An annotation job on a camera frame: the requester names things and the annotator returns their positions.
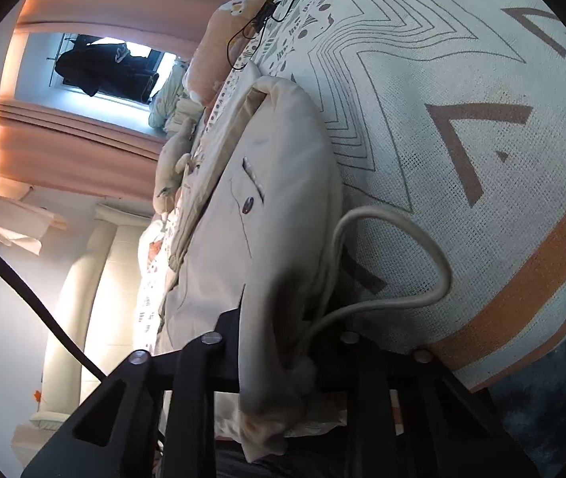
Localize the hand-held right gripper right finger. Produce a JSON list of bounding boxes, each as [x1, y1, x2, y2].
[[313, 331, 543, 478]]

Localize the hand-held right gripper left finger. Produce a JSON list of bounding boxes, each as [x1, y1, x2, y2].
[[19, 309, 244, 478]]

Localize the beige coat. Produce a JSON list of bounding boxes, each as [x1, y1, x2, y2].
[[156, 65, 453, 466]]

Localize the dark hanging clothes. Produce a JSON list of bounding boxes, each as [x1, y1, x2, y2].
[[55, 34, 160, 103]]

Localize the cream padded headboard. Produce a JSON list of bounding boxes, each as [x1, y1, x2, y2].
[[29, 202, 164, 431]]

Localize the beige plush toy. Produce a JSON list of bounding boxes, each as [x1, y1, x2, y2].
[[154, 122, 199, 215]]

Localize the patterned white bed blanket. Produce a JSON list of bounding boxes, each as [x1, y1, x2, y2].
[[134, 0, 566, 394]]

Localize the light folded quilt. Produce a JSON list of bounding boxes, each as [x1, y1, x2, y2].
[[148, 84, 189, 133]]

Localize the pink curtain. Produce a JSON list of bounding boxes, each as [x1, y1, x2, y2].
[[0, 102, 164, 195], [14, 0, 294, 43]]

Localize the peach printed pillow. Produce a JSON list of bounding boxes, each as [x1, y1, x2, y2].
[[183, 0, 284, 110]]

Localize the thick black cable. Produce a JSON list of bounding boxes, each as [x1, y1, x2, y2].
[[0, 231, 109, 382]]

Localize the black cable with adapter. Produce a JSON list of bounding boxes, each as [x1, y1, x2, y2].
[[226, 0, 300, 71]]

